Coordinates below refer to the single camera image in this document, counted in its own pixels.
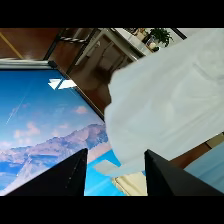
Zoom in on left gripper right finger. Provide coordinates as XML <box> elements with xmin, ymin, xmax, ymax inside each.
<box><xmin>143</xmin><ymin>149</ymin><xmax>224</xmax><ymax>197</ymax></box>

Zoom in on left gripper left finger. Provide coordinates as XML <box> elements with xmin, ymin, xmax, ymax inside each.
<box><xmin>5</xmin><ymin>147</ymin><xmax>89</xmax><ymax>197</ymax></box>

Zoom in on white shirt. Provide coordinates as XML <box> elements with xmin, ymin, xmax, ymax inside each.
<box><xmin>94</xmin><ymin>28</ymin><xmax>224</xmax><ymax>178</ymax></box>

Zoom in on beige garment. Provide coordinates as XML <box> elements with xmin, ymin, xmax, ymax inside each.
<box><xmin>110</xmin><ymin>171</ymin><xmax>148</xmax><ymax>197</ymax></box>

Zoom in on green potted plant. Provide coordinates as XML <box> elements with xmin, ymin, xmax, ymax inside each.
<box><xmin>149</xmin><ymin>28</ymin><xmax>174</xmax><ymax>48</ymax></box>

